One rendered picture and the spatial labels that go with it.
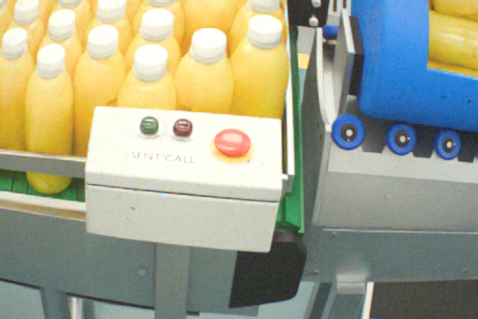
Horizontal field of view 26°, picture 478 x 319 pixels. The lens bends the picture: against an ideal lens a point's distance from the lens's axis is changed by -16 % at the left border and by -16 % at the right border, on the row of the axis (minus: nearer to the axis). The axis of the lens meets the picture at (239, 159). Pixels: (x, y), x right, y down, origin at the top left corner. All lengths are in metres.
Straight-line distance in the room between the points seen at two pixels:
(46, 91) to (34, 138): 0.08
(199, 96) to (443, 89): 0.30
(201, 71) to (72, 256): 0.31
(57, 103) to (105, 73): 0.07
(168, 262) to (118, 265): 0.16
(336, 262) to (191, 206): 0.49
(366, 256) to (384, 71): 0.38
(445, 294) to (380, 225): 0.88
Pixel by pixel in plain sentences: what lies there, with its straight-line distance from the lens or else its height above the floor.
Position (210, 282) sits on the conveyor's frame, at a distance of 1.45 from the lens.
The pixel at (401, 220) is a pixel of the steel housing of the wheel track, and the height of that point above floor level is 0.85.
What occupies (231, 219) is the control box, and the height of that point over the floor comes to 1.05.
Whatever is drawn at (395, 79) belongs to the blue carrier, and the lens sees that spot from 1.33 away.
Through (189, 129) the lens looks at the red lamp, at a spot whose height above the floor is 1.11.
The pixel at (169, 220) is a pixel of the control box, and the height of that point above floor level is 1.04.
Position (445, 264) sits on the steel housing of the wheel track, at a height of 0.69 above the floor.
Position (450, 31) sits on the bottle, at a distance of 1.37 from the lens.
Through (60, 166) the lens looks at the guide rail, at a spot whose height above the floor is 0.97.
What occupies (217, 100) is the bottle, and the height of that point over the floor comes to 1.04.
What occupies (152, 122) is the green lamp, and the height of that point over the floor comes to 1.11.
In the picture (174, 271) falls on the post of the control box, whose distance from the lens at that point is 1.31.
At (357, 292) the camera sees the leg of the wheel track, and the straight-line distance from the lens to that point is 1.70.
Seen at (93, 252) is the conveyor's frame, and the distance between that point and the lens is 1.43.
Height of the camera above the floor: 1.93
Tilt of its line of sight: 45 degrees down
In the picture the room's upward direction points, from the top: 8 degrees clockwise
